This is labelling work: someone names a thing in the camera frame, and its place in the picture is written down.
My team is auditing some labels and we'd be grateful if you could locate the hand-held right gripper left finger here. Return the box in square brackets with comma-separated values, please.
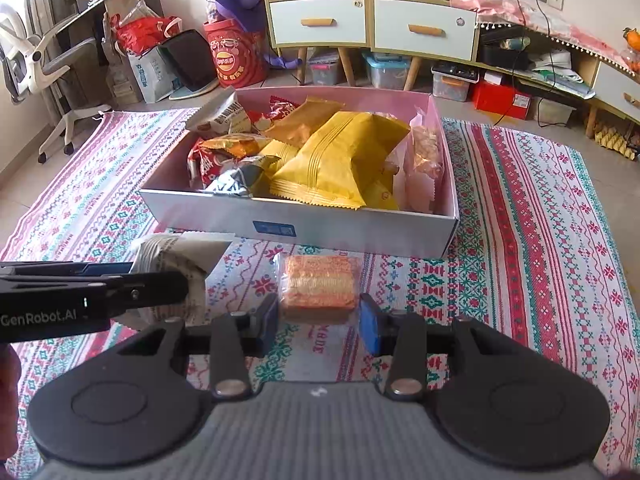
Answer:
[120, 294, 279, 398]

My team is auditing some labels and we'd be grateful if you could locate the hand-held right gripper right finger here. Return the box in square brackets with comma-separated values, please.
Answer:
[359, 292, 521, 401]

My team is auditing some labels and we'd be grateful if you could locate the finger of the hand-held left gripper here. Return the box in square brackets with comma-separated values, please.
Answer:
[85, 271, 190, 318]
[0, 260, 135, 281]

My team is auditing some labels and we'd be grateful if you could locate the white printed snack packet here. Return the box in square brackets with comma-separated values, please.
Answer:
[122, 232, 236, 328]

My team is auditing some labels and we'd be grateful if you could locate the clear orange cracker packet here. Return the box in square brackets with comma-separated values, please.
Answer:
[272, 253, 362, 325]

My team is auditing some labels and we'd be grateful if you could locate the pink cardboard box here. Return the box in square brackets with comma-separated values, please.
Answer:
[139, 87, 461, 261]

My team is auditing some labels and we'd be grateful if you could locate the silver white snack packet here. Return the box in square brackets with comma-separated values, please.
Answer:
[202, 154, 282, 197]

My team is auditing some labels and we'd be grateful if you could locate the large yellow snack packet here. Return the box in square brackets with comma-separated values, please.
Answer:
[269, 111, 412, 209]

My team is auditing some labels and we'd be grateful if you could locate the orange brown print snack packet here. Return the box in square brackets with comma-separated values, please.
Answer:
[200, 134, 273, 158]

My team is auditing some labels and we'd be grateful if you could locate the pink clear snack packet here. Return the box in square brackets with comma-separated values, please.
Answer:
[385, 107, 447, 214]

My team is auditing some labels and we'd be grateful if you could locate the white crinkled snack packet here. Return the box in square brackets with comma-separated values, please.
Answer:
[186, 87, 252, 134]

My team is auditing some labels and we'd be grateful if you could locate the mustard snack packet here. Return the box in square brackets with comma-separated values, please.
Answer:
[262, 96, 347, 150]

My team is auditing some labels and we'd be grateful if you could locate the small red snack packet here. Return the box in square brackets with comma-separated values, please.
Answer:
[247, 95, 303, 133]

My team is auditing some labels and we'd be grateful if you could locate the patterned woven mat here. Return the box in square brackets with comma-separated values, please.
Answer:
[0, 107, 640, 466]

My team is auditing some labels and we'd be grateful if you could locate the white paper bag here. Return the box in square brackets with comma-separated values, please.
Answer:
[127, 46, 178, 104]

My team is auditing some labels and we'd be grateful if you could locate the white oval board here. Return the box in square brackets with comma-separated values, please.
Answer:
[167, 81, 223, 102]

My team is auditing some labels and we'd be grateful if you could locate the white office chair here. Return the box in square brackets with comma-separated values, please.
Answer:
[0, 2, 113, 165]

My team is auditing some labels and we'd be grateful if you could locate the red plastic bag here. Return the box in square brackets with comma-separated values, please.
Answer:
[112, 15, 182, 56]

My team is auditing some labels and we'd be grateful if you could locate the red cylindrical tub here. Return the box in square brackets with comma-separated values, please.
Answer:
[202, 17, 268, 88]

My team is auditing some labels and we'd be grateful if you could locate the clear storage box orange latch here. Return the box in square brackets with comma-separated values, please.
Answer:
[431, 62, 476, 102]

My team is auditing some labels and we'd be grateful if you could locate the clear storage box blue lid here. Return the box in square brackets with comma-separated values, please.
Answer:
[362, 52, 411, 92]

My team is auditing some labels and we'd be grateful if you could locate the red cardboard box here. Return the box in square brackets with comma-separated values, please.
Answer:
[472, 80, 532, 121]

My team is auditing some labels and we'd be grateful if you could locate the wooden desk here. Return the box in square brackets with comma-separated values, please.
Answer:
[50, 0, 166, 111]

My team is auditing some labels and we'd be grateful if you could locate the beige cardboard box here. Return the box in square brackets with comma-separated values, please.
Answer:
[530, 95, 572, 127]

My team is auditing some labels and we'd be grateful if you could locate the black tray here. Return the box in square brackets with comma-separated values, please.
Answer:
[481, 35, 532, 72]

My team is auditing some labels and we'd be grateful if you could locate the low wooden stand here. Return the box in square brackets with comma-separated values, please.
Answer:
[475, 20, 640, 141]

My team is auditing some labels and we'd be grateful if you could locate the stack of papers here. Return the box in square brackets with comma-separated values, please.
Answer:
[527, 47, 598, 101]

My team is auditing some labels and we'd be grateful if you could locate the wooden shelf cabinet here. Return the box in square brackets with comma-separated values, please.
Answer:
[259, 0, 481, 86]

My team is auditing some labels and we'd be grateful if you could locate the white cabinet drawer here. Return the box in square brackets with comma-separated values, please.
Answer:
[269, 0, 367, 47]
[374, 0, 478, 62]

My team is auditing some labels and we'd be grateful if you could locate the white stand drawer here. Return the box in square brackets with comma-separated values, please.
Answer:
[592, 60, 640, 123]

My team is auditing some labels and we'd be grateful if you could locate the pink cloth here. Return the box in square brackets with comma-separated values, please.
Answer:
[442, 0, 631, 61]

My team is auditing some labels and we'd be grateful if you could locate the black cable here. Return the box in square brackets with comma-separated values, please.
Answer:
[492, 0, 556, 126]

